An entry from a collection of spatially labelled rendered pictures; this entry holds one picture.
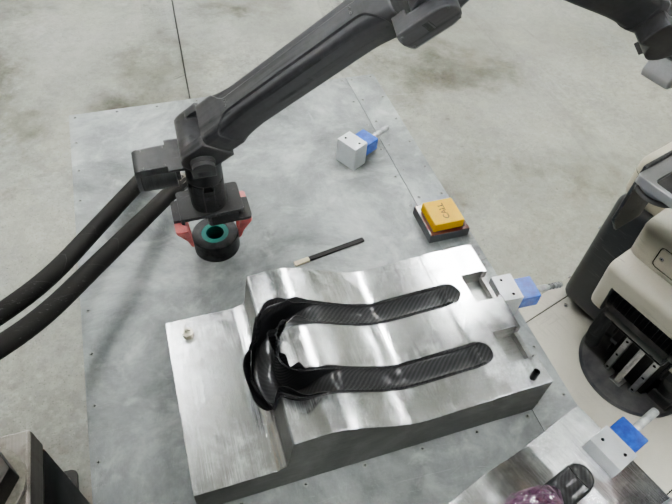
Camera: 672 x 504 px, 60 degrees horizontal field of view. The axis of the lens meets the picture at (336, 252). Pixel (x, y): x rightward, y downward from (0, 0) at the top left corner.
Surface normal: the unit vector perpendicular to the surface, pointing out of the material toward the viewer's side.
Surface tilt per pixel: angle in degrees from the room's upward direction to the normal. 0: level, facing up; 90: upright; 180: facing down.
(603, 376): 0
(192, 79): 0
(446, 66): 0
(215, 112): 51
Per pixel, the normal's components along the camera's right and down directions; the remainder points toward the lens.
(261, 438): 0.06, -0.64
